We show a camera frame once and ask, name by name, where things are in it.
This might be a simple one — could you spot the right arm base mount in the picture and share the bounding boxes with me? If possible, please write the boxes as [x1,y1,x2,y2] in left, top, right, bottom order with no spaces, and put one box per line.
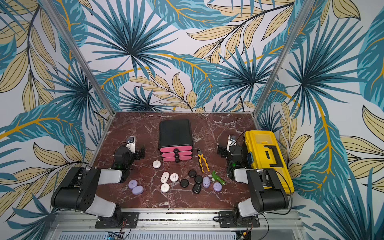
[214,211,260,228]

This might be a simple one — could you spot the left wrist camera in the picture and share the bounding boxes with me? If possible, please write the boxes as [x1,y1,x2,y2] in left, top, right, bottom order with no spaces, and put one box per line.
[126,136,136,153]

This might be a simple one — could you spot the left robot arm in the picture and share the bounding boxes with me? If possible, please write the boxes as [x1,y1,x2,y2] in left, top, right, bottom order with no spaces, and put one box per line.
[51,146,145,221]

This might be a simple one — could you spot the white oval earphone case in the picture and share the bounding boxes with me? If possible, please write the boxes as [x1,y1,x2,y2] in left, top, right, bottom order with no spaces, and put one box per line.
[161,172,170,184]

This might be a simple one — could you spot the purple round earphone case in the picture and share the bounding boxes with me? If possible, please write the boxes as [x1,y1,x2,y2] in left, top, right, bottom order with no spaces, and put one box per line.
[128,180,138,190]
[213,182,223,192]

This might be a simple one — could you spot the white round earphone case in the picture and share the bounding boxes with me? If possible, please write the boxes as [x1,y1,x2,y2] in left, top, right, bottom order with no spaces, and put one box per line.
[170,173,179,182]
[161,183,170,193]
[153,160,162,169]

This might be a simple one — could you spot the pink drawer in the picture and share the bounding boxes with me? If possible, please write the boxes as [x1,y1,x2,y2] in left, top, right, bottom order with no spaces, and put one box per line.
[162,151,192,158]
[163,156,192,162]
[160,145,193,153]

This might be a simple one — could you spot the black oval earphone case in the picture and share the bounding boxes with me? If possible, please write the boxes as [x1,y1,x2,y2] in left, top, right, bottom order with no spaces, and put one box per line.
[192,183,202,194]

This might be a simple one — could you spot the yellow black pliers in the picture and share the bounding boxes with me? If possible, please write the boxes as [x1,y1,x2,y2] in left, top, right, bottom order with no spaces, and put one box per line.
[197,148,211,173]

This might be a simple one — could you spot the green plastic toy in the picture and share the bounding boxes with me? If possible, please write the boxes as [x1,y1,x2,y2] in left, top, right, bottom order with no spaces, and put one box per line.
[212,171,226,186]

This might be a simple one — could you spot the yellow toolbox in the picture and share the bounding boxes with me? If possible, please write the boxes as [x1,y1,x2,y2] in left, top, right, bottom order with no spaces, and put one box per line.
[245,130,295,194]

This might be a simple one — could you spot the black drawer cabinet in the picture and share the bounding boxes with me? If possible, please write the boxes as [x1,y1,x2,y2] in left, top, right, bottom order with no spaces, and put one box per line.
[159,119,193,149]

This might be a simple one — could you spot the aluminium rail frame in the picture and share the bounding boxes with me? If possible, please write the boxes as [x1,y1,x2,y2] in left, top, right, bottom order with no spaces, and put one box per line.
[46,208,309,240]

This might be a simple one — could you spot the purple oval earphone case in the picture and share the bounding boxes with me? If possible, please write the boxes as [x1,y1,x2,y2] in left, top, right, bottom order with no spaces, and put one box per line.
[203,177,211,188]
[132,186,144,196]

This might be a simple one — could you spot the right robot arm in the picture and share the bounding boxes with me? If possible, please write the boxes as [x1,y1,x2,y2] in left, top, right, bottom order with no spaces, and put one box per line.
[218,145,290,221]

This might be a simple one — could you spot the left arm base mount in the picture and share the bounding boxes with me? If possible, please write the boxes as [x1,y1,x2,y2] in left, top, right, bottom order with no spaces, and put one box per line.
[95,212,140,229]

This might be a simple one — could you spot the black round earphone case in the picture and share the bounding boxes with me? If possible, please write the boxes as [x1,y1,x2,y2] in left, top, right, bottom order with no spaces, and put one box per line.
[188,170,197,178]
[180,179,189,188]
[195,175,203,184]

